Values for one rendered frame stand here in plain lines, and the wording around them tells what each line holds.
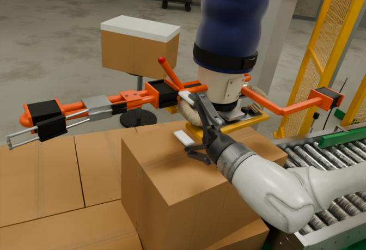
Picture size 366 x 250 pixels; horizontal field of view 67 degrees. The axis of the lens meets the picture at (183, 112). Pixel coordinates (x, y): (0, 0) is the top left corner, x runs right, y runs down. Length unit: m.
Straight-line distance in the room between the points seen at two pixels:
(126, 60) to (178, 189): 1.74
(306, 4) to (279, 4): 8.61
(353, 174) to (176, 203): 0.52
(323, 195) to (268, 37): 1.81
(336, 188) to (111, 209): 1.02
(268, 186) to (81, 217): 1.02
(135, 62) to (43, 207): 1.47
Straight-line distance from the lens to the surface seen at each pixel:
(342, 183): 0.71
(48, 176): 1.64
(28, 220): 1.47
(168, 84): 0.92
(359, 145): 2.47
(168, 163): 1.06
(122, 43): 2.50
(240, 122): 1.03
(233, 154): 0.63
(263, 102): 0.96
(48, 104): 0.80
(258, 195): 0.58
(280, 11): 2.34
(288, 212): 0.57
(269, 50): 2.41
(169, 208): 0.94
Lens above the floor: 1.65
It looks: 31 degrees down
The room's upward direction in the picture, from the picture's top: 8 degrees clockwise
